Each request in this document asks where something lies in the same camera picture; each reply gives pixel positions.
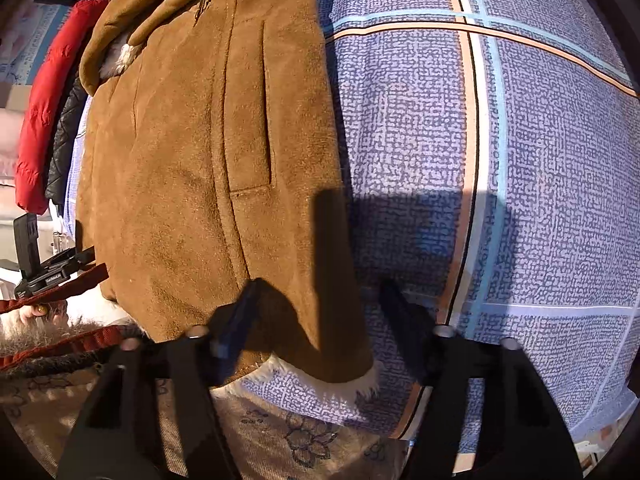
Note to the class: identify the red knit sweater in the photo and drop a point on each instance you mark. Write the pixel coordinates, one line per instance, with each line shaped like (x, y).
(60, 347)

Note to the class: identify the blue plaid bedsheet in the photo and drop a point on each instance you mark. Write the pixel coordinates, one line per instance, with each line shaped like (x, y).
(550, 185)

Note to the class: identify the brown suede fur-lined coat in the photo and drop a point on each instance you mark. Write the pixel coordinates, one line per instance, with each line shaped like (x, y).
(175, 160)

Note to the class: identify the red down jacket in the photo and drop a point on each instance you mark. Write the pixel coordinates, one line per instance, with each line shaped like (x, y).
(50, 100)

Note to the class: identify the beige floral mattress cover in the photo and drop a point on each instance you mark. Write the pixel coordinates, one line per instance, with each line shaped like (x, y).
(280, 435)

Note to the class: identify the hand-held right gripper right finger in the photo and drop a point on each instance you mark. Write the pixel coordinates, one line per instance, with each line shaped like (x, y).
(400, 310)

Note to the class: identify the person's left hand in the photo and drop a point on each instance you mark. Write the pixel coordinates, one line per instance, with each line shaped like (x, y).
(35, 312)

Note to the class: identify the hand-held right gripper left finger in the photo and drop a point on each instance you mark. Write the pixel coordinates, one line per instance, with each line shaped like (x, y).
(235, 320)

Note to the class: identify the black quilted jacket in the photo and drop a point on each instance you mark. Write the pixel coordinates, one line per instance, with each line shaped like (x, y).
(67, 135)

